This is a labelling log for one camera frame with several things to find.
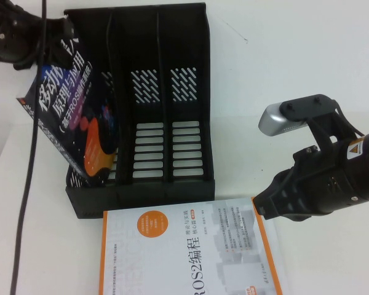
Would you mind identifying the white orange ROS2 book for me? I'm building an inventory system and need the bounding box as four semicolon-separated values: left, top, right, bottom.
97;196;288;295

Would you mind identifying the thin black camera cable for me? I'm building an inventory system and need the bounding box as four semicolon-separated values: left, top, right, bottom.
334;104;365;136

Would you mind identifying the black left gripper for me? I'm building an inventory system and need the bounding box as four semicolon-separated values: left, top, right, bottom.
0;6;77;72

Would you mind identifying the dark blue robotics book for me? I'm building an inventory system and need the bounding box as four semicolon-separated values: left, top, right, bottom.
15;36;121;189

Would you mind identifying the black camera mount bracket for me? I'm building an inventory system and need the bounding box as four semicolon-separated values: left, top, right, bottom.
278;93;365;154

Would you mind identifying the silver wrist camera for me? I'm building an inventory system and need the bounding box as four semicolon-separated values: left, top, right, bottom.
258;103;310;136

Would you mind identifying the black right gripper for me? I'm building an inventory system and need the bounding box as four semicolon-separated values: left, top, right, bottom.
253;143;362;222

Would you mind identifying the black three-slot book stand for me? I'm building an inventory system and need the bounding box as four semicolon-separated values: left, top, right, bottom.
63;2;216;219

